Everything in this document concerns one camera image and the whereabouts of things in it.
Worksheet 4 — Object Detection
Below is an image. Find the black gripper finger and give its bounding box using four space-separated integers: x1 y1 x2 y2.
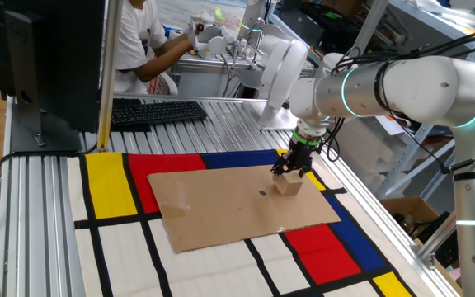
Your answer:
298 159 313 179
270 155 290 177

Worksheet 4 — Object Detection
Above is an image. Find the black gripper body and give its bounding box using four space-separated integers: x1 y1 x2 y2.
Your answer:
285 142 317 166

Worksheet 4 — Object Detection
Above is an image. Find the small wooden block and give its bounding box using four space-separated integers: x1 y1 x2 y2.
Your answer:
272 171 304 196

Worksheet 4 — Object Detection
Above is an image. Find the bare forearm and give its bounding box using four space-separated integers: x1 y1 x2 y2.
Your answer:
133 39 187 83

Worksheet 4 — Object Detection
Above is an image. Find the colour block patterned cloth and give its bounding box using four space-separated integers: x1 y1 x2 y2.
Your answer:
67 148 418 297

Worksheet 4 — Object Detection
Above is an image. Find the bare hand of person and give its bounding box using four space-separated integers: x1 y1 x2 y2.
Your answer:
179 31 200 53

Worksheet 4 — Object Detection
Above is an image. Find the white foam packing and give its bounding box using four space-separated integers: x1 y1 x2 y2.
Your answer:
330 117 395 195

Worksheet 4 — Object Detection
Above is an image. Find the brown cardboard sheet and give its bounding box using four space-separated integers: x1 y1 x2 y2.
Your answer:
146 163 342 254

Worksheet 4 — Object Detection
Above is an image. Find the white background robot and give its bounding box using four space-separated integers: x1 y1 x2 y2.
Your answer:
237 0 309 125

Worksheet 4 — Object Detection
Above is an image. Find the white orange paper sheet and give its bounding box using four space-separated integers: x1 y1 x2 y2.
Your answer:
375 115 412 137

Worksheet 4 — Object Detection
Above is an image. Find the blue grey shelf rack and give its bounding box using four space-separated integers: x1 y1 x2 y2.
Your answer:
375 0 475 201

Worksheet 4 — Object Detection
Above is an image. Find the open cardboard box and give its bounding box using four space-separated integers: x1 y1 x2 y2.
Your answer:
379 196 440 243

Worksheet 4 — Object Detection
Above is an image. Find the grey metal workbench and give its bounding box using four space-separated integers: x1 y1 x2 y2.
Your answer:
169 51 317 99

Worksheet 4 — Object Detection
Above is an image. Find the black equipment case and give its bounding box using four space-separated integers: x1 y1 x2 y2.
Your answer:
268 0 370 54

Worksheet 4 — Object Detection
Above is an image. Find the black keyboard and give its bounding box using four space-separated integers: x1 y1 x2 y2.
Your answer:
111 97 209 133

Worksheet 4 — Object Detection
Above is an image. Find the white chair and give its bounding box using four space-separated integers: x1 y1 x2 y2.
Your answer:
148 72 180 97

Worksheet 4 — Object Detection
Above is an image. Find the white teleoperation device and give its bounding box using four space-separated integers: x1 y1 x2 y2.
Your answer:
187 14 241 59

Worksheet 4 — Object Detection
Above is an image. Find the black crate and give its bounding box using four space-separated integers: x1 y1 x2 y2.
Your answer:
416 210 463 269

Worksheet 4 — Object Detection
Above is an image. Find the person in white shirt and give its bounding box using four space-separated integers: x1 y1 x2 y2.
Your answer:
113 0 172 95

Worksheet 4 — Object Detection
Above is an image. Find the black computer monitor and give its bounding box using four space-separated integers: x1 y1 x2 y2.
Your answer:
0 0 106 154

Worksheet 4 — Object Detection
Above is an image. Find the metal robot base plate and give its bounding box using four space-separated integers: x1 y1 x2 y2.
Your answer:
243 100 300 132

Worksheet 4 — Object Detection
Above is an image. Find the aluminium table edge rail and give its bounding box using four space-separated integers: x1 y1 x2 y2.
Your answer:
318 146 463 297

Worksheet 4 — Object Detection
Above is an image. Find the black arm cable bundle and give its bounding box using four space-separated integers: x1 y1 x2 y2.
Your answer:
322 26 475 177

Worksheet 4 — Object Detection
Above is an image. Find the slanted aluminium post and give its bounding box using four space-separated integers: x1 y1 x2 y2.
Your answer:
350 0 390 57

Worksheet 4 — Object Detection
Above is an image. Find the aluminium frame strut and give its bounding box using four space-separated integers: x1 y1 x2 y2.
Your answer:
411 205 459 270

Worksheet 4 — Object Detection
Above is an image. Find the black monitor power cable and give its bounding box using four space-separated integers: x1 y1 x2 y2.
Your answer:
0 142 99 252

